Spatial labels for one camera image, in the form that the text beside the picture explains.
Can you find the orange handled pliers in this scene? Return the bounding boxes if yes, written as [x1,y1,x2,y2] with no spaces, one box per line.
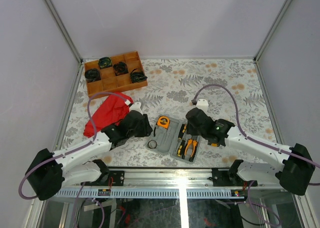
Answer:
[183,136,198,162]

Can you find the coiled black cable right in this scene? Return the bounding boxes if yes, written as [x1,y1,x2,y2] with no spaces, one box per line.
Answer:
[129,68,148,84]

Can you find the grey plastic tool case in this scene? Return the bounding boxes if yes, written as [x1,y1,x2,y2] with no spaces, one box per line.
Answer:
[146,115,201,164]

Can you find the wooden compartment tray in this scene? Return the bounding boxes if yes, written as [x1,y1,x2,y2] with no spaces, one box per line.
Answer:
[84,51,148,98]

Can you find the floral table mat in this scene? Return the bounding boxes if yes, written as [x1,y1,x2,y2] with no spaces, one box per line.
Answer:
[56,59,277,167]

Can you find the coiled green black cable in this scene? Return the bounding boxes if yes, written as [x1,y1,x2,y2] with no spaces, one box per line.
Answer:
[98,56,113,69]

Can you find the black yellow screwdriver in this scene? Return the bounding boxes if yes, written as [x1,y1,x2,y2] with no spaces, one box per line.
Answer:
[178,124,187,140]
[176,140,186,157]

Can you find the aluminium mounting rail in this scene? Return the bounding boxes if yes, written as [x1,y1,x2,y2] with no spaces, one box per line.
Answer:
[59,167,307,189]

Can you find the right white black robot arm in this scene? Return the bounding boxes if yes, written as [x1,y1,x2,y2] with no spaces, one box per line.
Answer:
[185,108,316,196]

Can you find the black hex key set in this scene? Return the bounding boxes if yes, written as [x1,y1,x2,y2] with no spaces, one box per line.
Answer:
[208,142,220,147]

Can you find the orange tape measure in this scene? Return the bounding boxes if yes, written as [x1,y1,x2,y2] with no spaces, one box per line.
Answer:
[156,116,170,129]

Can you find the coiled black cable front left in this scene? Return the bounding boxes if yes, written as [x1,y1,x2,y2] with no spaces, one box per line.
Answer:
[84,68,101,83]

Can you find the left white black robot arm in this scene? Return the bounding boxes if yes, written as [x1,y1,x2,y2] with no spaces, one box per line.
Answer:
[25,111,152,201]

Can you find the red cloth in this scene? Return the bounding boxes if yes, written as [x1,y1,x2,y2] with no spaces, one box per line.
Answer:
[92,92,134,132]

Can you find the black electrical tape roll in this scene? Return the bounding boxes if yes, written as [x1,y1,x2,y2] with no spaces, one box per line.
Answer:
[147,140,158,149]

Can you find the coiled black red cable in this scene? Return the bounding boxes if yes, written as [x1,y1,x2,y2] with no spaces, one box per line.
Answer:
[112,61,129,76]

